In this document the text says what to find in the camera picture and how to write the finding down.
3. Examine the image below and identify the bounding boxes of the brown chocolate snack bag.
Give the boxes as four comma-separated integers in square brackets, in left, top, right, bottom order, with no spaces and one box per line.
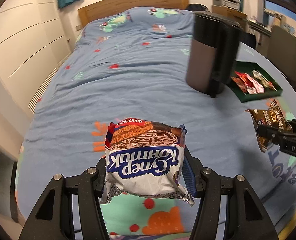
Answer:
[245,99,293,153]

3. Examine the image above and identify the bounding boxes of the large red snack bag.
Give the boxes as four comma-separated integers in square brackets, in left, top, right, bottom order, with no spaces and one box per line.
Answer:
[231,71,265,94]

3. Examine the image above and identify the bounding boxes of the white blue wafer packet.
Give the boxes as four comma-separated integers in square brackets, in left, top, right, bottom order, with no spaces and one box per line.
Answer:
[101,118,194,205]

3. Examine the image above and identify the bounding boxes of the clear pink bunny candy packet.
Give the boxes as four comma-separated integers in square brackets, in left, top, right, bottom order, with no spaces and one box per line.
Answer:
[252,70,276,91]

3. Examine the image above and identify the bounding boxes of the green shallow tray box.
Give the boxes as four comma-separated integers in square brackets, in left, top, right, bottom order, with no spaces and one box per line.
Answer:
[228,61,283,102]

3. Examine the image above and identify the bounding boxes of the black cylindrical bin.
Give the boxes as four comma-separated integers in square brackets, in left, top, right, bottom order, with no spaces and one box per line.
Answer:
[185,11,243,98]

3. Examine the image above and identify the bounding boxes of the wooden drawer cabinet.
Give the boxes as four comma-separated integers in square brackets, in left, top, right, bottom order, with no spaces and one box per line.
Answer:
[212,5,247,30]

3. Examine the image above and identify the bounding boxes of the white printer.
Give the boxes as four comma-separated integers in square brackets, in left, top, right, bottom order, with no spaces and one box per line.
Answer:
[212,0,241,10]

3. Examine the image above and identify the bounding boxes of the black backpack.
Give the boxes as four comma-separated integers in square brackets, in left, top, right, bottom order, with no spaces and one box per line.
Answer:
[185,3,209,11]

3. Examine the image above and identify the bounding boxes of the blue patterned bed cover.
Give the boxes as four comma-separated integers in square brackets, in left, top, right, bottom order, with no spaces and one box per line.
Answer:
[16,7,296,239]

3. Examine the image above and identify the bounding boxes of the wooden headboard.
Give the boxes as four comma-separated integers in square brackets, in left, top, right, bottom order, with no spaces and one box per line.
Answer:
[78,0,189,27]

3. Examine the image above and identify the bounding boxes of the cream wardrobe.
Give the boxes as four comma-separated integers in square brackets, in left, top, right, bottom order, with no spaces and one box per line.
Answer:
[0,0,70,117]

